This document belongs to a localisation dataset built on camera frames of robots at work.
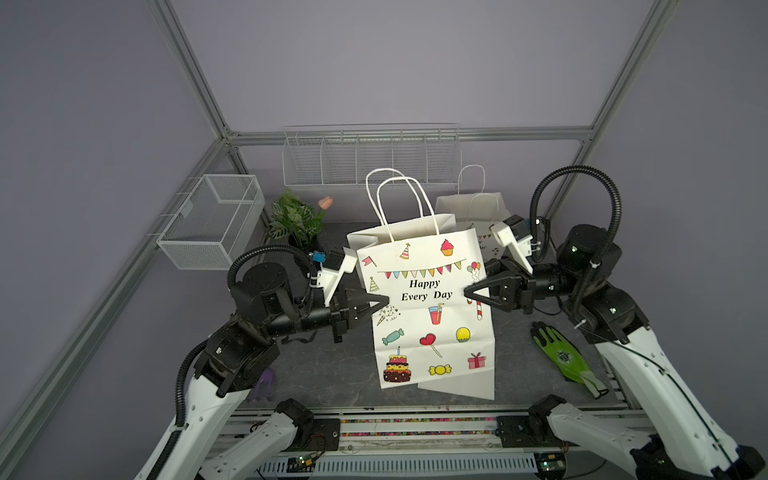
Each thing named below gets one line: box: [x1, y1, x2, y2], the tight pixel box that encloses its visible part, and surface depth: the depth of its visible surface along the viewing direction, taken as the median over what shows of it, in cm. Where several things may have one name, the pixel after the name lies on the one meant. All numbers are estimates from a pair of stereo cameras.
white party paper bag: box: [417, 368, 495, 401], surface depth 82 cm
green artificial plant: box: [268, 189, 326, 247], surface depth 88 cm
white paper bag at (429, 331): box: [347, 168, 494, 389], surface depth 51 cm
